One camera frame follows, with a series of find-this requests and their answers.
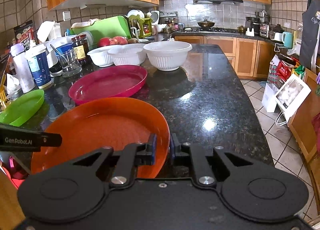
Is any orange plastic plate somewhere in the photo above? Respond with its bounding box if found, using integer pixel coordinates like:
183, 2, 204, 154
31, 97, 170, 178

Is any magenta plastic plate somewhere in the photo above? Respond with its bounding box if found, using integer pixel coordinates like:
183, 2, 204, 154
68, 65, 148, 105

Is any white ribbed bowl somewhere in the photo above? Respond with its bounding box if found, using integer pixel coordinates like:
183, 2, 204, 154
107, 43, 146, 66
143, 41, 193, 71
88, 45, 117, 67

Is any green plastic plate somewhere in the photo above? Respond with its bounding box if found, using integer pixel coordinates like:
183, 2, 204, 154
1, 89, 44, 127

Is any lilac water bottle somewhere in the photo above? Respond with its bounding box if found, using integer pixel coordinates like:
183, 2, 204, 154
10, 43, 35, 93

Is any blue paper coffee cup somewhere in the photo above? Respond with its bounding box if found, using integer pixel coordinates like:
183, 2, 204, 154
25, 44, 52, 89

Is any clear glass with spoon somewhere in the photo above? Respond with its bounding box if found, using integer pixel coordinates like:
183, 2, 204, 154
53, 43, 82, 78

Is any white paper bag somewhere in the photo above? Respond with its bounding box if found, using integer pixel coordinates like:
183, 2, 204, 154
261, 83, 279, 113

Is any dark sauce jar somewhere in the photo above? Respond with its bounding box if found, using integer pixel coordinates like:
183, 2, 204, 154
72, 34, 92, 66

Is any red pomegranate left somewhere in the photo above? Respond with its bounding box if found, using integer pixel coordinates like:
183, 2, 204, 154
97, 37, 112, 47

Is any black wok on stove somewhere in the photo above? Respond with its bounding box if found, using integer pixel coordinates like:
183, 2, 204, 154
197, 19, 215, 30

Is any green cutting board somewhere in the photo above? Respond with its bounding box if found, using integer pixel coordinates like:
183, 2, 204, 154
71, 15, 131, 43

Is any teal electric kettle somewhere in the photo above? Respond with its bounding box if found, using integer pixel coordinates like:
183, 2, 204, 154
281, 32, 293, 49

